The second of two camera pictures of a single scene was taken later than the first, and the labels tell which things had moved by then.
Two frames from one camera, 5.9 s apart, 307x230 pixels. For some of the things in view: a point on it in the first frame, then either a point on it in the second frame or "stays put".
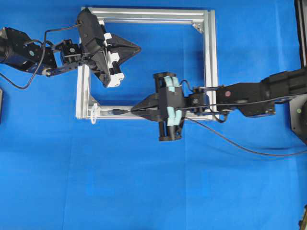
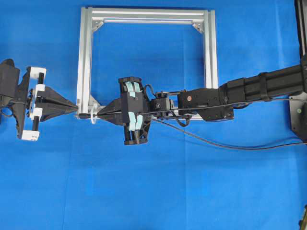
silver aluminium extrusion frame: (206, 19) stays put
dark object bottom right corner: (302, 223) stays put
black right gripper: (166, 106) -> (132, 114)
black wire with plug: (121, 111) -> (206, 106)
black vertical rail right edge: (301, 12) stays put
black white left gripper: (96, 53) -> (27, 115)
